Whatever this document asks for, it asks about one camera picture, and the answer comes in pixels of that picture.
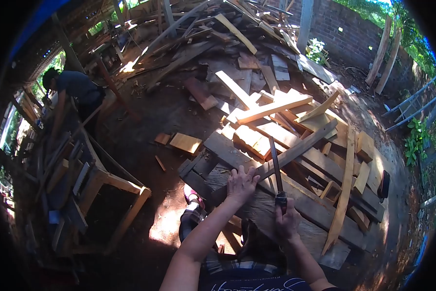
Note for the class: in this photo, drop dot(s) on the person's right hand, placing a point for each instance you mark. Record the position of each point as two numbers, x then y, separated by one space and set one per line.
290 223

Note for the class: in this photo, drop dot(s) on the person's left hand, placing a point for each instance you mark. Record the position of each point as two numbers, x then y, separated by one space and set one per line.
241 187

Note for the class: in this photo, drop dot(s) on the person's right fingers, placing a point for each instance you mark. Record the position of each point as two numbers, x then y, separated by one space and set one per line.
281 220

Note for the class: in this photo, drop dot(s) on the person's left thumb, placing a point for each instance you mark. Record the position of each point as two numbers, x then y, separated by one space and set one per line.
255 179

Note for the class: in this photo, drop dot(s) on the person's left fingers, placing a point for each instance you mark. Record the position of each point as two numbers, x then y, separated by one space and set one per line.
241 172

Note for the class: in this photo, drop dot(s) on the dark machete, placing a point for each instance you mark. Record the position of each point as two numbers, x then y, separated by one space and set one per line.
276 165

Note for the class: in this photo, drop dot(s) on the long grey wooden slat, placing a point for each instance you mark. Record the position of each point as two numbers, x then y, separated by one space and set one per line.
298 149

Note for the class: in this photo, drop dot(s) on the broad grey wooden slab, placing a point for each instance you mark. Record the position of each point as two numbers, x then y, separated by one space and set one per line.
312 232

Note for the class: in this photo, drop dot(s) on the pile of wooden planks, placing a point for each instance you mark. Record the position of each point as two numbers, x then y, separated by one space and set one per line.
276 138

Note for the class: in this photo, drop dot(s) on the square pale wooden board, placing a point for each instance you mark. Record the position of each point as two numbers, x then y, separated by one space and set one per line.
185 143

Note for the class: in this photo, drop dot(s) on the person's body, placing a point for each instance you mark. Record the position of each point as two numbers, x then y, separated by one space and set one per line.
254 282

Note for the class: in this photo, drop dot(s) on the long pale wooden strip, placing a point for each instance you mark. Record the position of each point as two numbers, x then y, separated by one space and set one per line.
343 192

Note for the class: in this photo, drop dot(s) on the person's legs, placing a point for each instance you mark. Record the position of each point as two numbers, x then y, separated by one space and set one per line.
192 222

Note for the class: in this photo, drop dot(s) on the pale wooden beam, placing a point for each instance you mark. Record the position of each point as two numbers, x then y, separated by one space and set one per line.
272 108

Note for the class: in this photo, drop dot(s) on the short wooden stick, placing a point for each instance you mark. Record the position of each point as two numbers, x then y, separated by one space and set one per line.
160 163

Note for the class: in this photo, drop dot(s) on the small brown wooden block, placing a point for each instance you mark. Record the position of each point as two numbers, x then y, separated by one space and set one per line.
162 138

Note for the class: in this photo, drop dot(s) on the black oblong object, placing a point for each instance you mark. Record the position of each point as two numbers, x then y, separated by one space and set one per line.
383 184

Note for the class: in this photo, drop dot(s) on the heap of scrap timber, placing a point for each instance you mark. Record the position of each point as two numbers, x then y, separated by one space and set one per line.
218 40

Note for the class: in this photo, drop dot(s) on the green leafy plant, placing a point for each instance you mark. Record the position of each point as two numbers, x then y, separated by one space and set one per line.
315 50
416 142

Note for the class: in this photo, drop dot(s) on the wooden workbench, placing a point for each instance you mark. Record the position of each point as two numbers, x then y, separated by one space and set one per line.
94 189

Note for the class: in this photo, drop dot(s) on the hand saw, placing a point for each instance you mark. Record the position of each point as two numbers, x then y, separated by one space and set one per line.
81 178

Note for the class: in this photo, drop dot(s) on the concrete pillar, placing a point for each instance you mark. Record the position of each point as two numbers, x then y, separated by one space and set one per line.
305 23

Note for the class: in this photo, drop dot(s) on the grey metal ladder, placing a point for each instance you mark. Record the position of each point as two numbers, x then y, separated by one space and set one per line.
413 103

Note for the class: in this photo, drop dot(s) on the leaning wooden planks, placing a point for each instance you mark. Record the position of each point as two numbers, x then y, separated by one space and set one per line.
382 54

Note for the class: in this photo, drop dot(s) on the small wooden box frame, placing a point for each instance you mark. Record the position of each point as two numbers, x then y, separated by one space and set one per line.
331 191

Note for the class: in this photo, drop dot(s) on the brick wall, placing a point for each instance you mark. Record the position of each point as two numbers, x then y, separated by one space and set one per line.
349 34

